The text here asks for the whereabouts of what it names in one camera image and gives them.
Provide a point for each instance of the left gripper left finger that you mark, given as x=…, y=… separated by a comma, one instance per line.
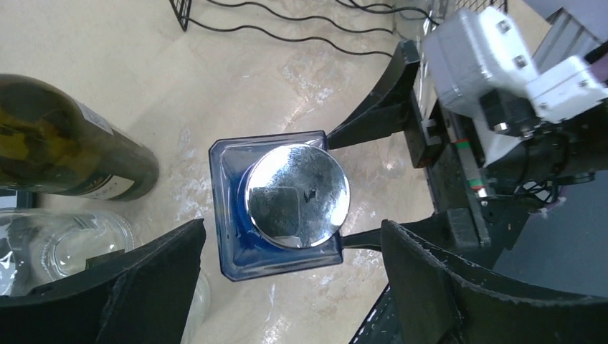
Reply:
x=142, y=296

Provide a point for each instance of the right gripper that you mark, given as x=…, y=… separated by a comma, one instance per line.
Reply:
x=465, y=198

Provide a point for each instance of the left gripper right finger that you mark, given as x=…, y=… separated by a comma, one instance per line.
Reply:
x=443, y=298

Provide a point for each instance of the blue square bottle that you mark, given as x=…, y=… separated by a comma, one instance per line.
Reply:
x=279, y=204

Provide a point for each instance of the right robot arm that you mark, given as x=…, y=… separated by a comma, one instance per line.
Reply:
x=539, y=167

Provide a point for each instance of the clear bottle front silver cap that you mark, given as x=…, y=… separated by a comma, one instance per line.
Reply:
x=39, y=247

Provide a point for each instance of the dark bottle with label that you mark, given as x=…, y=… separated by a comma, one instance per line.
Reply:
x=53, y=144

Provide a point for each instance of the aluminium table frame rail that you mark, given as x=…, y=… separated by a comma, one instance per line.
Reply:
x=570, y=34

